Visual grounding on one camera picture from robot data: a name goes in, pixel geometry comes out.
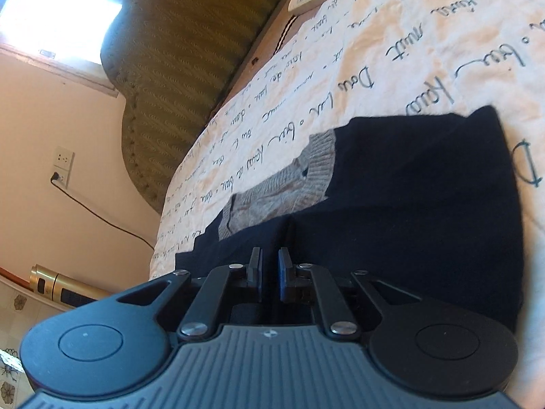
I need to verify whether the bright window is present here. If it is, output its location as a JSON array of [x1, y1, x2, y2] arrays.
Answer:
[[1, 0, 122, 64]]

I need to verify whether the grey navy knitted sweater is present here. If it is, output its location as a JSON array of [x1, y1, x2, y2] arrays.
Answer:
[[175, 106, 524, 329]]

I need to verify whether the olive green upholstered headboard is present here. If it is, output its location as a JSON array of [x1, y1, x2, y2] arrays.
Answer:
[[100, 0, 281, 211]]

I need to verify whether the white wall socket plate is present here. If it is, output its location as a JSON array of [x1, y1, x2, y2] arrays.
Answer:
[[53, 147, 75, 188]]

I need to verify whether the gold cylindrical heater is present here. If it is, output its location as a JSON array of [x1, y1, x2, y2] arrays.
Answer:
[[30, 265, 111, 307]]

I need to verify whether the black power cable on wall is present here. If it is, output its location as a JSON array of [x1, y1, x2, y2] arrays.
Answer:
[[50, 171, 155, 251]]

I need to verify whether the white script-printed bed quilt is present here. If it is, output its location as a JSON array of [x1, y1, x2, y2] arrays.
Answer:
[[150, 0, 544, 408]]

